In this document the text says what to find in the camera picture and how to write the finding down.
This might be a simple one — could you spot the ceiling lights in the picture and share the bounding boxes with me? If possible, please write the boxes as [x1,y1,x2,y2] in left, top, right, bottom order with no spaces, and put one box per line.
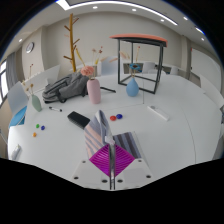
[18,0,206,43]

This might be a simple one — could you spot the blue vase with dried flowers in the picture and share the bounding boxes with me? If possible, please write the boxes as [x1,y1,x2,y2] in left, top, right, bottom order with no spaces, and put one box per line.
[119,46,143,98]

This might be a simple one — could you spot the grey backpack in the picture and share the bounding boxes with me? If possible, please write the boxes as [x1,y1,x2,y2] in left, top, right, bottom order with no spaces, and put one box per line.
[41,72,90,104]

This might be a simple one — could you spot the green vase with dried flowers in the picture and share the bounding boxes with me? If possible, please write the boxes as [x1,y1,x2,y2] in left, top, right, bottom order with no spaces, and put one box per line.
[21,63,43,113]

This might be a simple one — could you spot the black rectangular case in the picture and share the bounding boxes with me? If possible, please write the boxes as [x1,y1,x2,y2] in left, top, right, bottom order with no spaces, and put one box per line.
[66,111,91,130]

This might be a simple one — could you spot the black frame stand orange top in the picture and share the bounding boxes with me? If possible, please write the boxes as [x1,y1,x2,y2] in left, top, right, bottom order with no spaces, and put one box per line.
[109,33,169,95]

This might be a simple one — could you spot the grey curtain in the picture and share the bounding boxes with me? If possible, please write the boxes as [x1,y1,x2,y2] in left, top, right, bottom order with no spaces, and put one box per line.
[5,51,21,91]

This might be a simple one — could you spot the pink vase with flowers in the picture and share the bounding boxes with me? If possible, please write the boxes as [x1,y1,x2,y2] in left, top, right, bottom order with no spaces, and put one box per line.
[74,45,116,105]

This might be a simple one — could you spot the window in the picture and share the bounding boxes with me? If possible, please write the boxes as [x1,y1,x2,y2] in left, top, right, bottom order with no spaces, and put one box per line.
[0,59,9,104]

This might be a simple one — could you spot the round wall clock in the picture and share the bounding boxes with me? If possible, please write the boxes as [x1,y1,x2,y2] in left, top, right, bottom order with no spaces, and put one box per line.
[25,41,35,54]

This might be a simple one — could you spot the wooden coat tree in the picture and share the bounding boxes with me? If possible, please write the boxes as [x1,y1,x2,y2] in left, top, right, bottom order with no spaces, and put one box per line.
[63,13,81,73]

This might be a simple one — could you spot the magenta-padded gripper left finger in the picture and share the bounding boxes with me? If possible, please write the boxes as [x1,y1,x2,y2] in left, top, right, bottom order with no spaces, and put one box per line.
[70,143,112,191]

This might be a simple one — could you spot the black marker pen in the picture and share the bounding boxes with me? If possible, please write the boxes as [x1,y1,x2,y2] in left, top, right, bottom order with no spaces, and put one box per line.
[48,106,63,113]

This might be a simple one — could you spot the white flat bar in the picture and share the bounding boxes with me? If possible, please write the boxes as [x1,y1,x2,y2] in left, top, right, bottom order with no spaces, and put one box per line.
[146,105,170,122]

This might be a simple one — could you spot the grey striped towel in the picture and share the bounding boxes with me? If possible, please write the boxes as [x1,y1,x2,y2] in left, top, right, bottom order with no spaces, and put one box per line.
[83,109,143,162]

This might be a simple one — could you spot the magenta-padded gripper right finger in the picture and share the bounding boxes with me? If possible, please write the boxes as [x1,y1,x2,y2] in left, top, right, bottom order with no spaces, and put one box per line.
[111,143,155,191]

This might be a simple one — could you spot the white chair with blue seat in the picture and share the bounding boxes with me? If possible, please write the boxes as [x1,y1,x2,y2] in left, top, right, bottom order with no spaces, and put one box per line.
[7,81,29,128]

